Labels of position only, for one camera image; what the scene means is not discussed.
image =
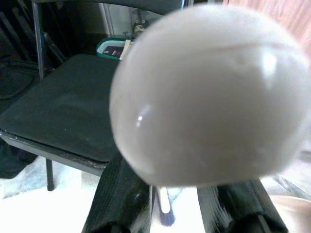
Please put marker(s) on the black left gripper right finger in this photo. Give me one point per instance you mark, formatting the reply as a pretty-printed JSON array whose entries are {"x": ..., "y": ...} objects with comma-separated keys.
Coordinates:
[{"x": 243, "y": 208}]

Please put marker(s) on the green storage basket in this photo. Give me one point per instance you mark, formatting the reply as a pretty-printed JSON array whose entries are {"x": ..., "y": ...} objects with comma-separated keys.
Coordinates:
[{"x": 99, "y": 49}]

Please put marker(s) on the light wooden drawer cabinet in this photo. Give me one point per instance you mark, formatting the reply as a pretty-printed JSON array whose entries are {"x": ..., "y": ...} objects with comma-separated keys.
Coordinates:
[{"x": 279, "y": 14}]

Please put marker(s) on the black folding chair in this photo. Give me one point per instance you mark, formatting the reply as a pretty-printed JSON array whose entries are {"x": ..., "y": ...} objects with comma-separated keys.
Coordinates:
[{"x": 60, "y": 104}]

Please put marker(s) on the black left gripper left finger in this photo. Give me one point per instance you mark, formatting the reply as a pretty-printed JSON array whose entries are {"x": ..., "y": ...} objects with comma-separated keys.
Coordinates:
[{"x": 121, "y": 199}]

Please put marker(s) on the glass display cabinet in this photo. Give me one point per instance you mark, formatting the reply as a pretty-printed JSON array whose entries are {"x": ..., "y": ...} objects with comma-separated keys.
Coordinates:
[{"x": 114, "y": 21}]

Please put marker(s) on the large black bag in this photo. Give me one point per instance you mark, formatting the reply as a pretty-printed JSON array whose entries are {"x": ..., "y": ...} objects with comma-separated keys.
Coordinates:
[{"x": 14, "y": 160}]

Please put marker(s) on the beige broom with grey bristles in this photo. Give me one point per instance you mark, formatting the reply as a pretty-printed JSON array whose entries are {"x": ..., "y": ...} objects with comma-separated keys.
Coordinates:
[{"x": 206, "y": 97}]

